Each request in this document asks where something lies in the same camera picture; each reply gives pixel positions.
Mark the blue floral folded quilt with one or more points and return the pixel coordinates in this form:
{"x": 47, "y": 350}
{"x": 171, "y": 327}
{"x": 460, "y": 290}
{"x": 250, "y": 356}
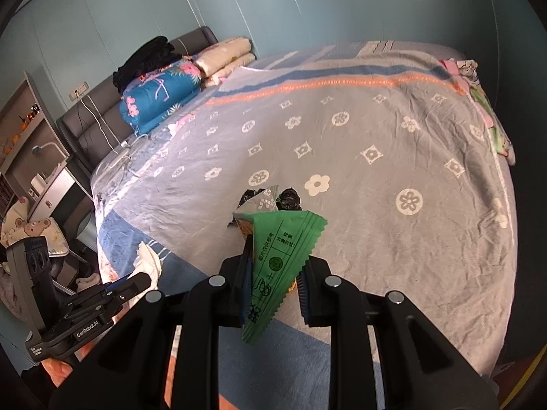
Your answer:
{"x": 158, "y": 94}

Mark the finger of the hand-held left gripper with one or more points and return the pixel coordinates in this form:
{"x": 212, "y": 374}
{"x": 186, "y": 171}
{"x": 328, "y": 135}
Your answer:
{"x": 117, "y": 282}
{"x": 139, "y": 282}

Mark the yellow plastic rim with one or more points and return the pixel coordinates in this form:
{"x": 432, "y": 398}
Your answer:
{"x": 524, "y": 382}

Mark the black clothes pile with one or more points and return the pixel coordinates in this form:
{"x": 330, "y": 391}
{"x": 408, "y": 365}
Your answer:
{"x": 147, "y": 59}

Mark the grey padded headboard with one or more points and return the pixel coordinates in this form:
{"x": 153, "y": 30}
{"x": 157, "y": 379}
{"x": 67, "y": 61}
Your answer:
{"x": 85, "y": 132}

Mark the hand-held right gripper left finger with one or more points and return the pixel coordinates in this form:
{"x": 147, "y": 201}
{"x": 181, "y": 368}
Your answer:
{"x": 235, "y": 290}

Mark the wall power outlet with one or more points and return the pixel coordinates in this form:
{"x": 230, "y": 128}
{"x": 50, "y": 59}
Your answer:
{"x": 78, "y": 90}

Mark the green snack wrapper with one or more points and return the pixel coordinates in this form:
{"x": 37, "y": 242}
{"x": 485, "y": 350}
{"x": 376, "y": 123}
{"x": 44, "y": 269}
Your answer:
{"x": 282, "y": 243}

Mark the small white paper scrap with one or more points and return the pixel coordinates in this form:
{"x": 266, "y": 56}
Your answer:
{"x": 173, "y": 129}

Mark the black crumpled plastic bag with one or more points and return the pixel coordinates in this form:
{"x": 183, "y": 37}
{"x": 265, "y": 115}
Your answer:
{"x": 290, "y": 200}
{"x": 250, "y": 198}

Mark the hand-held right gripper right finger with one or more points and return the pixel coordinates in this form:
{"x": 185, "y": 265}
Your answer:
{"x": 304, "y": 299}

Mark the bear printed cushion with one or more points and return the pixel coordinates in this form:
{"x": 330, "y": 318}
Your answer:
{"x": 38, "y": 230}

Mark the small orange figurines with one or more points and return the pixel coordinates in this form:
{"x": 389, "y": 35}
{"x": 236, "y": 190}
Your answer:
{"x": 30, "y": 115}

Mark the white desk cabinet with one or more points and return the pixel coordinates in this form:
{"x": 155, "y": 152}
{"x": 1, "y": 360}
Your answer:
{"x": 60, "y": 192}

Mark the cream folded quilt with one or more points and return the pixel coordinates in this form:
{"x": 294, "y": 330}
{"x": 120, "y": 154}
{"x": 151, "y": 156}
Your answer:
{"x": 226, "y": 57}

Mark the light blue desk lamp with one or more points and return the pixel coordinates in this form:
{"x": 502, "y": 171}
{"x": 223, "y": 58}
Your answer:
{"x": 40, "y": 148}

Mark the white cloth bundle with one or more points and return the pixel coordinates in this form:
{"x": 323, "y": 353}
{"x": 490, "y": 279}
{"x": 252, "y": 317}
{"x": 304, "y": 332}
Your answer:
{"x": 89, "y": 282}

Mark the pink cloth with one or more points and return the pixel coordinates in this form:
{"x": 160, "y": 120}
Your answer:
{"x": 10, "y": 294}

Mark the white bookshelf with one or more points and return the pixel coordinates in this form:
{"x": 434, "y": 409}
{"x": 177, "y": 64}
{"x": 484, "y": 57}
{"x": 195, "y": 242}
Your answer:
{"x": 25, "y": 94}

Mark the white tissue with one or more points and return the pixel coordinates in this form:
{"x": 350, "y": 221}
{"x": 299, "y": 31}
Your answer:
{"x": 147, "y": 260}

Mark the colourful patterned sheet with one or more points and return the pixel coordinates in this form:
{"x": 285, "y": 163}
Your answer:
{"x": 491, "y": 119}

